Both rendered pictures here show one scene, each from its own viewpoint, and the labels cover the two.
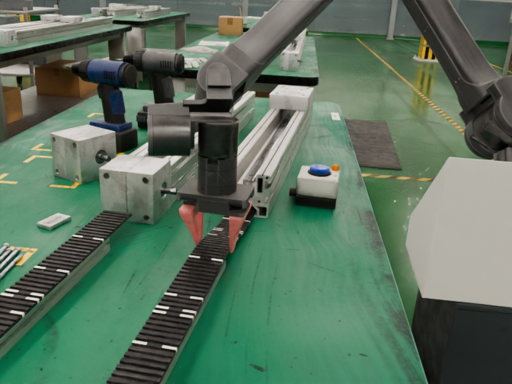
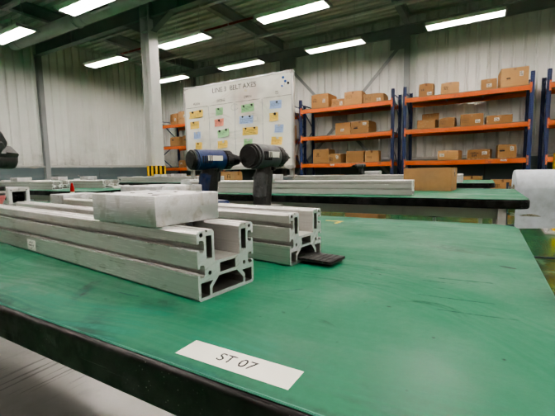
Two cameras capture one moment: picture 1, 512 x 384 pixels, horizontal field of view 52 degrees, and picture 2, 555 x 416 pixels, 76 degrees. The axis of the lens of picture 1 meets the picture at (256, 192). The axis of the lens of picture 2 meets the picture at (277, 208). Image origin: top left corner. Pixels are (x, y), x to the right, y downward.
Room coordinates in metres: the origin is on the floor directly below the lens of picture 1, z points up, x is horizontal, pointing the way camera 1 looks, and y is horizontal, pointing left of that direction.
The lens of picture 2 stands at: (1.95, -0.49, 0.93)
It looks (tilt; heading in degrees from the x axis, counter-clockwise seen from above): 6 degrees down; 116
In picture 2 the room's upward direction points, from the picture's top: 1 degrees counter-clockwise
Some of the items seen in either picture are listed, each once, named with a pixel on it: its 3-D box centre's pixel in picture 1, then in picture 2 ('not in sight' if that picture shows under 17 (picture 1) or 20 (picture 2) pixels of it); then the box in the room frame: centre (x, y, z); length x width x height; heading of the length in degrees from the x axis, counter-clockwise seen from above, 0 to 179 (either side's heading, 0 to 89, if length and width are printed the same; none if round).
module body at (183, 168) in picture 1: (206, 132); (163, 219); (1.33, 0.14, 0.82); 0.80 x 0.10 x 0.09; 170
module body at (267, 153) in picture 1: (277, 139); (79, 231); (1.30, -0.05, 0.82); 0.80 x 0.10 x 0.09; 170
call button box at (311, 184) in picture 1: (313, 185); not in sight; (1.00, -0.12, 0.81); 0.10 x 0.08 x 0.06; 80
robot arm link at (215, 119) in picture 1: (213, 136); not in sight; (0.72, 0.06, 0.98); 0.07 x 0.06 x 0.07; 101
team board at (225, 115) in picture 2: not in sight; (238, 167); (-0.29, 3.03, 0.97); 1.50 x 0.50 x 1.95; 176
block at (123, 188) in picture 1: (142, 189); (70, 209); (0.89, 0.21, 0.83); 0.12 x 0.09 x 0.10; 80
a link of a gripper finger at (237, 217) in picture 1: (224, 222); not in sight; (0.72, 0.05, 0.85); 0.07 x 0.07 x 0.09; 80
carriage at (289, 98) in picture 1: (292, 101); (155, 214); (1.54, -0.09, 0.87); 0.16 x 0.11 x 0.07; 170
